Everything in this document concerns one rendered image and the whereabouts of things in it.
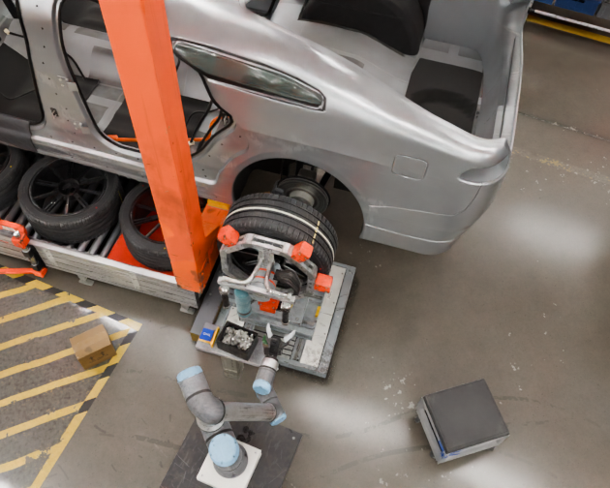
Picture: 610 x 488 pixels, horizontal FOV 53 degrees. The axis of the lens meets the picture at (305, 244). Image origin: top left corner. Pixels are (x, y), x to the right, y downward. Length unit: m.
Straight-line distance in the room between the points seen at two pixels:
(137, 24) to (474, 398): 2.72
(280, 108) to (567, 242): 2.75
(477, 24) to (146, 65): 2.83
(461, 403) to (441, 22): 2.60
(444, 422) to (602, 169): 2.78
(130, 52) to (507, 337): 3.12
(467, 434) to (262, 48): 2.36
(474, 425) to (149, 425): 1.94
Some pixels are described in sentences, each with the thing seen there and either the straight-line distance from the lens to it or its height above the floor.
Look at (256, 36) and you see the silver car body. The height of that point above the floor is 1.90.
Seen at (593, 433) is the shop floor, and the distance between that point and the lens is 4.42.
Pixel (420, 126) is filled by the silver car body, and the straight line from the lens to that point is 3.00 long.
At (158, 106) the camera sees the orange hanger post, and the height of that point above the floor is 2.06.
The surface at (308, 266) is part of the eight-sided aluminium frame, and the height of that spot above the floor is 0.97.
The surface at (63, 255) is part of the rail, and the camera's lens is 4.28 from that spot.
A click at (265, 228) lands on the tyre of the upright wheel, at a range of 3.19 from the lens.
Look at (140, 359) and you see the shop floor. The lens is 4.20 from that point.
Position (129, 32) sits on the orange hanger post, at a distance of 2.33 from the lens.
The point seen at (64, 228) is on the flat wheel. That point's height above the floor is 0.47.
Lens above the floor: 3.80
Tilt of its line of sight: 57 degrees down
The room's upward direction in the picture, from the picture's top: 4 degrees clockwise
